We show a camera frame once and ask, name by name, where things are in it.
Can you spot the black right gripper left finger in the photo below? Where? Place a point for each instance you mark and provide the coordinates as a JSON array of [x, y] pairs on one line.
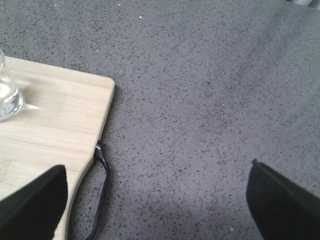
[[34, 211]]

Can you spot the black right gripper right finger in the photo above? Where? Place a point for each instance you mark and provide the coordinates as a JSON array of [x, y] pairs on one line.
[[281, 209]]

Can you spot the glass beaker with liquid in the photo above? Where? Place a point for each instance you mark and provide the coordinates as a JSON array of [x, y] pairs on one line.
[[11, 98]]

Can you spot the wooden cutting board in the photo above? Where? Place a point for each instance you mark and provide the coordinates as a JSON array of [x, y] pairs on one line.
[[62, 120]]

